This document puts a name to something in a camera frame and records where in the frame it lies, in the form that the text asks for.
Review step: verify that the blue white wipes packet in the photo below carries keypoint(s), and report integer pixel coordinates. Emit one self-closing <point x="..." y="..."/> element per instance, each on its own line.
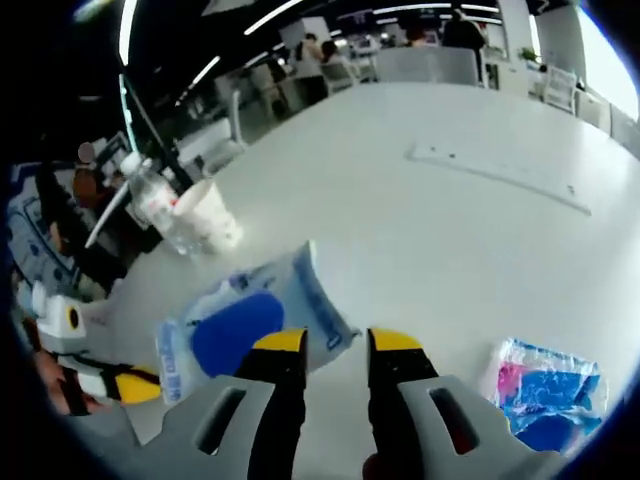
<point x="240" y="325"/>

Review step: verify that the printed paper cup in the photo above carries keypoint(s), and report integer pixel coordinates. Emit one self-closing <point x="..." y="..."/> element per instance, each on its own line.
<point x="210" y="220"/>

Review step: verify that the potted plant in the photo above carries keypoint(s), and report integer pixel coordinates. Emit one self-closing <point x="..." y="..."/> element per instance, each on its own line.
<point x="528" y="54"/>

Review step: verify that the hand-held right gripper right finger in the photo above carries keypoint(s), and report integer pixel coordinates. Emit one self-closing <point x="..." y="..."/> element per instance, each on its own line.
<point x="400" y="390"/>

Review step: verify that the grey mesh chair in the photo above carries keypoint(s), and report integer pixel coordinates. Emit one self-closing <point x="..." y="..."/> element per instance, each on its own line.
<point x="402" y="67"/>
<point x="454" y="67"/>

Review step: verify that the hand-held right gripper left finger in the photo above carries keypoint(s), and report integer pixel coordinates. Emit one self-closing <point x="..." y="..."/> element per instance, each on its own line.
<point x="275" y="400"/>

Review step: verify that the blue tissue pack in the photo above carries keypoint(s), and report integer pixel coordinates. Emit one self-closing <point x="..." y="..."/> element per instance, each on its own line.
<point x="545" y="395"/>

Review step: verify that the person's left hand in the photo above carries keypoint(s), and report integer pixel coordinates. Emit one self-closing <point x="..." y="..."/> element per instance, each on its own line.
<point x="50" y="380"/>

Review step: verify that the white mesh office chair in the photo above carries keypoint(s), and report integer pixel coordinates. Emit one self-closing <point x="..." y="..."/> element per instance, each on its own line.
<point x="561" y="90"/>
<point x="340" y="76"/>

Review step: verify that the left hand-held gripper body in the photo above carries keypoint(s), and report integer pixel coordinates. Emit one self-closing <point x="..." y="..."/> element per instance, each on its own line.
<point x="60" y="325"/>

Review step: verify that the clear plastic water bottle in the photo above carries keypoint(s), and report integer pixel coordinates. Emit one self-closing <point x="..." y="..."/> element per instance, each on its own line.
<point x="155" y="200"/>

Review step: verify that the white side desk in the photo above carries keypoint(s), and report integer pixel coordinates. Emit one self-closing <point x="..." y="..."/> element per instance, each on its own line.
<point x="107" y="215"/>

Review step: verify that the blue white wall poster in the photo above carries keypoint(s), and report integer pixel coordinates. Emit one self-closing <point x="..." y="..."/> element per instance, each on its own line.
<point x="30" y="240"/>

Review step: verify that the person's right hand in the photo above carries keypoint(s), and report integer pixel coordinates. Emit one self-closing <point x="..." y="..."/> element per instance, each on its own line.
<point x="377" y="467"/>

